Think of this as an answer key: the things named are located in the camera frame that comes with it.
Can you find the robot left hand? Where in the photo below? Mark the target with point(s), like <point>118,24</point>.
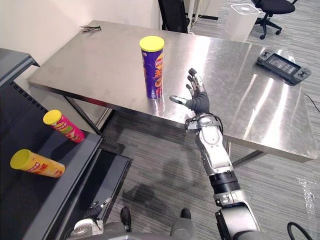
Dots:
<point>93,212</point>

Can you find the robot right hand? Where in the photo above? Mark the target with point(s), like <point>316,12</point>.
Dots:
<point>200,101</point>

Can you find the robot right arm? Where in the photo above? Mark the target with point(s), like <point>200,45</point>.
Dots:
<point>215,150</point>

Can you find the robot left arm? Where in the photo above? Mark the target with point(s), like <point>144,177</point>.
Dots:
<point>83,228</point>

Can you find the purple chips can yellow lid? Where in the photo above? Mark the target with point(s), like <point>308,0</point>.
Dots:
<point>153,72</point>

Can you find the dark grey metal shelf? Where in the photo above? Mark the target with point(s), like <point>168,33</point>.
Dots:
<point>30,205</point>

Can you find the pink chips can yellow lid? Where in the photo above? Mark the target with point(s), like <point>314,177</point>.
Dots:
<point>66,127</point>

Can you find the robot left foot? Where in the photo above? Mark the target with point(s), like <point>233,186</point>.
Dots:
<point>125,217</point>

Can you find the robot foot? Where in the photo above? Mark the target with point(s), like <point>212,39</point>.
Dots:
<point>125,217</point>
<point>185,213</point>

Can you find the white air purifier box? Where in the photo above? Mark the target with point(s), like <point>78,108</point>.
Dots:
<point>240,22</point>

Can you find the black handheld controller with screen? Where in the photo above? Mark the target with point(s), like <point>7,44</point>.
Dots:
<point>280,63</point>

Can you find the black chair backrest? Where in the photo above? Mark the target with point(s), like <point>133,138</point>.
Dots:
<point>172,15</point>

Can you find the robot right leg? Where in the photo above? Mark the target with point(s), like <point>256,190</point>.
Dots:
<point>182,228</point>

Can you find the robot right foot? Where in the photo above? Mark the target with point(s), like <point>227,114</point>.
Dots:
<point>185,213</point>

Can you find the stainless steel table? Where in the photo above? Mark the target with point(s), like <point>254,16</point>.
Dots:
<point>105,65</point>

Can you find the black office chair on wheels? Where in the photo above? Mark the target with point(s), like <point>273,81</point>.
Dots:
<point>275,7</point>

